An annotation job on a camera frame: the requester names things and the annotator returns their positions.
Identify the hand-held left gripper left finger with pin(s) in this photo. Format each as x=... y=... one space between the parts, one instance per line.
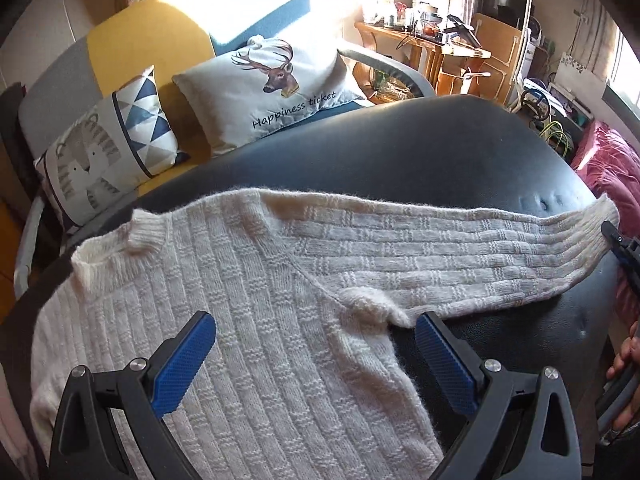
x=180 y=365

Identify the cluster of desk bottles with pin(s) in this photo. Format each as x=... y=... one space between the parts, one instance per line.
x=420 y=10

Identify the bed with red quilt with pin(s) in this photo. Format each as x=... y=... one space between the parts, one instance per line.
x=610 y=160

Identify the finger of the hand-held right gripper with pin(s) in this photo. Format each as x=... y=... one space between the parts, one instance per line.
x=620 y=247

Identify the cream knit sweater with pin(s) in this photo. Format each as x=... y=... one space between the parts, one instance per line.
x=250 y=285

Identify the person's right hand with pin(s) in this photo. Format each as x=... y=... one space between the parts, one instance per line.
x=627 y=355

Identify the pink folded cloth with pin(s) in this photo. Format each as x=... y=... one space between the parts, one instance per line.
x=12 y=435

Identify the black television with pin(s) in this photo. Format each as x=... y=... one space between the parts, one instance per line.
x=500 y=0

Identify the wooden desk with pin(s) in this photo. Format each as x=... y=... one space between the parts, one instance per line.
x=372 y=35

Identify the green tote bag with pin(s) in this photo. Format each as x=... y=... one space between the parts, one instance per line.
x=557 y=132

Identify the black gun-shaped tool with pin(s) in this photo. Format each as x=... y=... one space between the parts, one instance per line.
x=457 y=22

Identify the yellow blue grey sofa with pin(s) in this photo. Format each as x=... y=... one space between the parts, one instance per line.
x=150 y=25

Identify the deer print pillow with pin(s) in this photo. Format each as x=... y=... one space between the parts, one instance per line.
x=300 y=80

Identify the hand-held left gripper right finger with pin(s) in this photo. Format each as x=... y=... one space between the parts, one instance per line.
x=447 y=365

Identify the small sliding window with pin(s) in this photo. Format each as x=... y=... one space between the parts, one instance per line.
x=625 y=70

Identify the tiger print pillow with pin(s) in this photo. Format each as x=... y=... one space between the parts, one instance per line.
x=100 y=160

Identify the wooden cabinet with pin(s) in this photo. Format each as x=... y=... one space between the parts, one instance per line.
x=495 y=45

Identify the white bedside cabinet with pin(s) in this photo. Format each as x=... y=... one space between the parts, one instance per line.
x=575 y=67

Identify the chrome metal stand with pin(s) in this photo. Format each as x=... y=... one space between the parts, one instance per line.
x=525 y=35

